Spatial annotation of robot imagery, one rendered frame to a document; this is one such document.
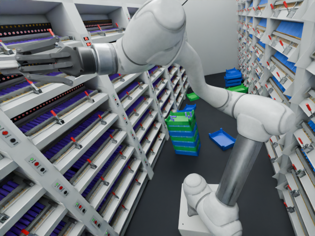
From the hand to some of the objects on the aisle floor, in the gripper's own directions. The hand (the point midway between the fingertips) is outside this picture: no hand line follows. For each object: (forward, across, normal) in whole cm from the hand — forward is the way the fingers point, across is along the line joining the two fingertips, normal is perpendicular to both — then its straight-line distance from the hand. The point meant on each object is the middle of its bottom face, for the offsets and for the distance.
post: (-11, -127, -85) cm, 153 cm away
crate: (-130, -90, -102) cm, 188 cm away
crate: (-167, -88, -75) cm, 203 cm away
